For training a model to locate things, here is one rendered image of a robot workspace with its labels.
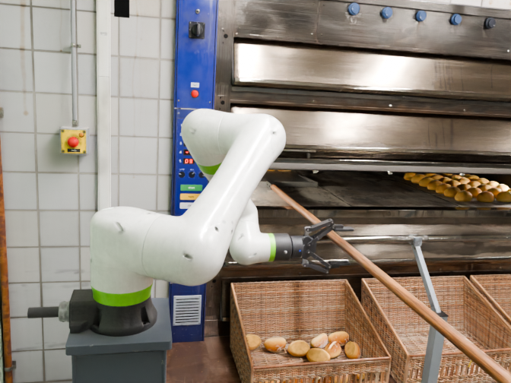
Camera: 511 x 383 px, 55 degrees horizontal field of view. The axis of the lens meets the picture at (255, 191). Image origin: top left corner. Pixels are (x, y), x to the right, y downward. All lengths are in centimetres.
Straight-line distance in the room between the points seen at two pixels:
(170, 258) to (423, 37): 171
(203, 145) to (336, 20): 108
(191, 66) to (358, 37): 72
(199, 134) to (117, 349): 56
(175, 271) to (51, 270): 129
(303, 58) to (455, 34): 71
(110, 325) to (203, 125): 54
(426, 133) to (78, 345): 179
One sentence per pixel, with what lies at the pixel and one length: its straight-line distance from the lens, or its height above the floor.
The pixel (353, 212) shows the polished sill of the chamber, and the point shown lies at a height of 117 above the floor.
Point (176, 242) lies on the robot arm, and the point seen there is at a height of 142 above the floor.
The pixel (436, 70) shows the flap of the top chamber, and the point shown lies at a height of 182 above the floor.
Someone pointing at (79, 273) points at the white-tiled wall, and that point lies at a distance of 219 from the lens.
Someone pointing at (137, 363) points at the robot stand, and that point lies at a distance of 109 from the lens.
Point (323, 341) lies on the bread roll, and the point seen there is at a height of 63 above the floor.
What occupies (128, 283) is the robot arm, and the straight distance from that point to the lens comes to 104.
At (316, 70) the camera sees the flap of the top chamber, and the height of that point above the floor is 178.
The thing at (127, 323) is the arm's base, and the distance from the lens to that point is 108.
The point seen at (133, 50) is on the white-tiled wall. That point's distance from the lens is 201.
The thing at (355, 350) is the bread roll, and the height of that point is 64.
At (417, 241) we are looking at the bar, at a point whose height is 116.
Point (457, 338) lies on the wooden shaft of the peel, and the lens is 122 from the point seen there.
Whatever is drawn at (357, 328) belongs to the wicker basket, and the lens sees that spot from 227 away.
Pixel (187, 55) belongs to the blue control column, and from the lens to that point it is 199.
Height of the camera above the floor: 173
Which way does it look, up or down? 13 degrees down
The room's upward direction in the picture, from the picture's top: 4 degrees clockwise
